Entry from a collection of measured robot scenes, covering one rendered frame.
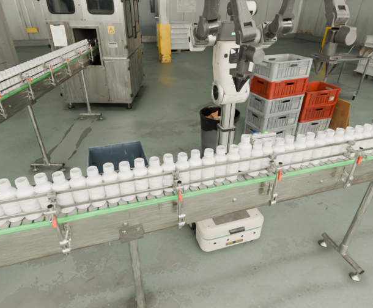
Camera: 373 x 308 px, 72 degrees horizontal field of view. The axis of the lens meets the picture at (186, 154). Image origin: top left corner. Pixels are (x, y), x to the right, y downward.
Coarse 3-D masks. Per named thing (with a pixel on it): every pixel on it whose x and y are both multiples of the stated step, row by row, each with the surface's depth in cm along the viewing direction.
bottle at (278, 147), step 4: (276, 140) 116; (280, 140) 118; (276, 144) 116; (280, 144) 116; (276, 148) 117; (280, 148) 116; (284, 148) 117; (276, 152) 117; (280, 152) 116; (280, 156) 118; (276, 160) 119; (280, 160) 119; (276, 164) 120
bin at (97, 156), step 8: (112, 144) 154; (120, 144) 156; (128, 144) 158; (136, 144) 159; (88, 152) 146; (96, 152) 154; (104, 152) 155; (112, 152) 157; (120, 152) 159; (128, 152) 160; (136, 152) 162; (144, 152) 147; (88, 160) 139; (96, 160) 156; (104, 160) 158; (112, 160) 159; (120, 160) 161; (128, 160) 163; (144, 160) 150
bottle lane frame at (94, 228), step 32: (352, 160) 133; (192, 192) 109; (224, 192) 115; (256, 192) 122; (288, 192) 129; (320, 192) 138; (32, 224) 93; (64, 224) 97; (96, 224) 101; (128, 224) 107; (160, 224) 112; (0, 256) 95; (32, 256) 99
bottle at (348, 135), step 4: (348, 128) 129; (352, 128) 128; (348, 132) 127; (352, 132) 127; (344, 136) 128; (348, 136) 127; (352, 136) 128; (344, 140) 128; (344, 144) 129; (344, 148) 130; (340, 152) 132; (340, 156) 133
